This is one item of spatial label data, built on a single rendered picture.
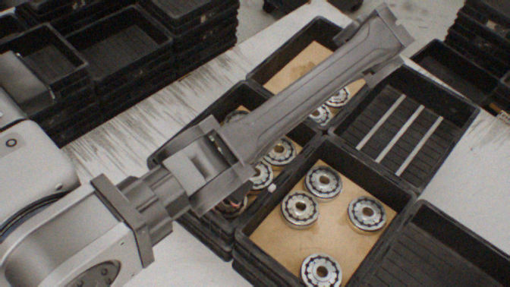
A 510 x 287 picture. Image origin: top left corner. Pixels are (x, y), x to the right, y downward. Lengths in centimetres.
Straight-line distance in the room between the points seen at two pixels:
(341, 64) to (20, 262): 48
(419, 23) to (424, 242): 216
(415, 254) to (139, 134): 90
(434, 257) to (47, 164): 105
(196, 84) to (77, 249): 125
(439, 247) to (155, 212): 97
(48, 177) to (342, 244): 90
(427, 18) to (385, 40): 266
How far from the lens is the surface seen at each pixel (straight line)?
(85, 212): 57
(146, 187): 58
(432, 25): 339
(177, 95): 171
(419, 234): 140
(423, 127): 162
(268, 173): 134
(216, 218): 119
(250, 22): 306
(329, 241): 131
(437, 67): 269
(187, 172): 61
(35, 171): 58
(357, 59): 73
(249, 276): 136
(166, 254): 140
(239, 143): 65
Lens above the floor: 199
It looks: 55 degrees down
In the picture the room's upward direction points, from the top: 9 degrees clockwise
